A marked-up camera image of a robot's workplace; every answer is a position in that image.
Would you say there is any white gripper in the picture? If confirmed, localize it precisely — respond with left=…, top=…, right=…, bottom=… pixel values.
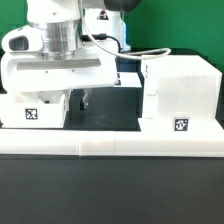
left=1, top=25, right=117, bottom=110

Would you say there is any white front drawer tray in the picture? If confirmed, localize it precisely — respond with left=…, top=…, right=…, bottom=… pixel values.
left=0, top=91, right=70, bottom=128

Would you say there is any white drawer cabinet box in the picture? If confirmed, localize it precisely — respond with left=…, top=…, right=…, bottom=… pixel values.
left=139, top=55, right=222, bottom=133

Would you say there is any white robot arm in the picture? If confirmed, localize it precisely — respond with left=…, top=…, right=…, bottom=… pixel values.
left=0, top=0, right=141, bottom=109

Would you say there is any black raised platform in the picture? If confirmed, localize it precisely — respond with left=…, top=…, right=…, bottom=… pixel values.
left=0, top=44, right=224, bottom=132

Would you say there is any white fiducial marker plate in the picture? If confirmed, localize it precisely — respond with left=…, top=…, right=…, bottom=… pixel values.
left=116, top=72, right=142, bottom=88

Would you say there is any white L-shaped wall fence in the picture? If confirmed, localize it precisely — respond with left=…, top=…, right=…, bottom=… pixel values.
left=0, top=122, right=224, bottom=157

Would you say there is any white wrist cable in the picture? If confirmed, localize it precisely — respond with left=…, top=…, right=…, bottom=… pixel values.
left=77, top=0, right=172, bottom=62

